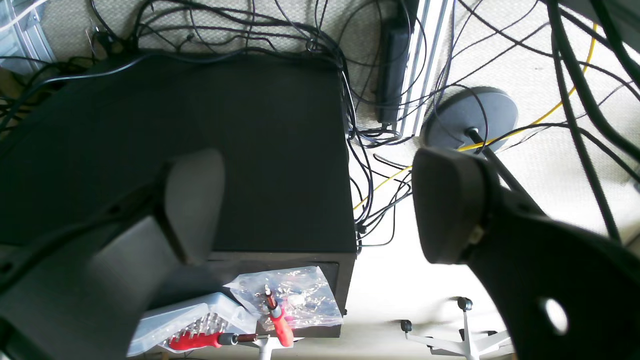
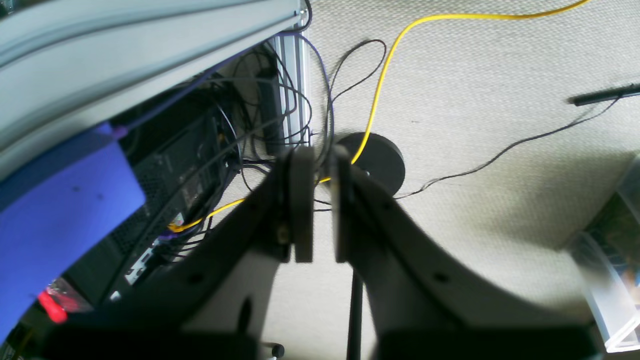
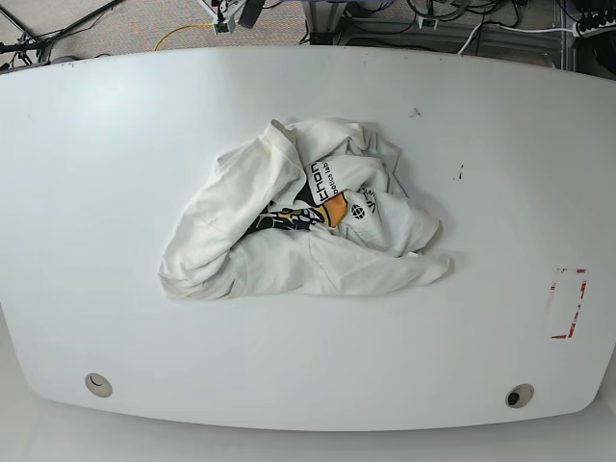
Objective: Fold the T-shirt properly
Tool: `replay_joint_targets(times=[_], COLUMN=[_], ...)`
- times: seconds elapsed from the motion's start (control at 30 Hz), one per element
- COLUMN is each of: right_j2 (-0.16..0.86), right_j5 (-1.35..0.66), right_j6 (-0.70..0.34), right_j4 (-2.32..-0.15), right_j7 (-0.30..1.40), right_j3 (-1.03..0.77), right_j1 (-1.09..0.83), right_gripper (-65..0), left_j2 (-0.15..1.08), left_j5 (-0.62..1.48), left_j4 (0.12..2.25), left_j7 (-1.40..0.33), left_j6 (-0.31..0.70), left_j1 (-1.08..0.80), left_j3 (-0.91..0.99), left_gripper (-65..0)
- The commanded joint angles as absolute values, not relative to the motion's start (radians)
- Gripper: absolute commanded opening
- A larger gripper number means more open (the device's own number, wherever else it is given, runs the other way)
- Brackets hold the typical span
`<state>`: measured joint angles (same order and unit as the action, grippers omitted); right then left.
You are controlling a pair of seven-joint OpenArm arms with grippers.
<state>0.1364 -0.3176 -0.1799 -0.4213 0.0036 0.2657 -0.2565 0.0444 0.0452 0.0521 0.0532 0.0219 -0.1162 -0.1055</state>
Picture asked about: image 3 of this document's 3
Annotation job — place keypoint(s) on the aluminium frame base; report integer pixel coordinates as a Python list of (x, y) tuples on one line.
[(331, 23)]

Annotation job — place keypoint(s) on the red tape rectangle marking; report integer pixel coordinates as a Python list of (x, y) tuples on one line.
[(564, 302)]

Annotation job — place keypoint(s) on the white power strip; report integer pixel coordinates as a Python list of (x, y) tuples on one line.
[(590, 26)]

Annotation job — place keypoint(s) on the right table cable grommet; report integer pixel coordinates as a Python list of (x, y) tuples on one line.
[(519, 396)]

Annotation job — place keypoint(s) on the table cable grommet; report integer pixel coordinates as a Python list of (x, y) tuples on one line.
[(519, 396), (98, 385)]

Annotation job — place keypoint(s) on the left table cable grommet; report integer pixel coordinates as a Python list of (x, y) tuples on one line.
[(98, 385)]

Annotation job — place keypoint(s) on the black tripod stand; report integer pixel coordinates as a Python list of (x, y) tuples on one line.
[(32, 49)]

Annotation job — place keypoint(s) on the white printed T-shirt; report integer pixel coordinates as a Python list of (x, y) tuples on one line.
[(312, 208)]

